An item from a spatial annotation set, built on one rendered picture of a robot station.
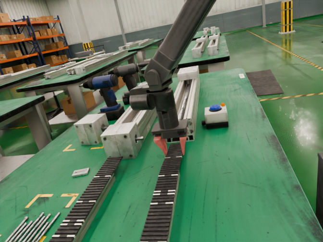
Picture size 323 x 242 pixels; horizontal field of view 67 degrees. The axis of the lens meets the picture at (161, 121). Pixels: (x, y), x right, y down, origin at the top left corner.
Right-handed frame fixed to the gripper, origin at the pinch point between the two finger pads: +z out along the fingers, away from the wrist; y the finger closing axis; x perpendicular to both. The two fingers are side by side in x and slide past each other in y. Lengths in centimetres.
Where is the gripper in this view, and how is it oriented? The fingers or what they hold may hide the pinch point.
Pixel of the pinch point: (175, 152)
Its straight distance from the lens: 74.4
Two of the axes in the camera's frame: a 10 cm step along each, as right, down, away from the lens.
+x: -1.8, 3.9, -9.1
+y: -9.7, 1.1, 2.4
